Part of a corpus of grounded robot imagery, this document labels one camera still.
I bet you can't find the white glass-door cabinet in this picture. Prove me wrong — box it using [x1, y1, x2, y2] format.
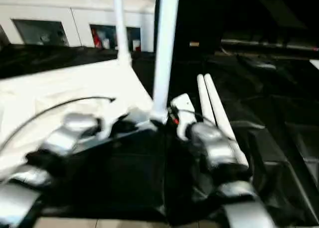
[0, 0, 157, 52]

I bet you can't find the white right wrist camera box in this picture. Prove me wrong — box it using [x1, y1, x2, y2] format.
[170, 93, 198, 141]

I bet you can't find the white plastic table leg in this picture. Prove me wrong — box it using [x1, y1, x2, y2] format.
[149, 0, 181, 126]
[111, 0, 133, 65]
[196, 74, 218, 126]
[203, 73, 250, 169]

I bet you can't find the black speaker box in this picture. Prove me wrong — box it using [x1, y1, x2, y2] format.
[174, 0, 225, 55]

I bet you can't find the black television edge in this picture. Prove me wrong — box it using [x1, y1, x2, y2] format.
[221, 38, 319, 52]

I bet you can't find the white plastic table top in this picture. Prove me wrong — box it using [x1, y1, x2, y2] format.
[0, 57, 160, 182]

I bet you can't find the black plastic mat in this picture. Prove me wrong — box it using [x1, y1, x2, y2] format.
[0, 42, 319, 227]

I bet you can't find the red packet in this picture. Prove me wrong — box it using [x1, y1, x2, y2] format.
[91, 28, 101, 48]

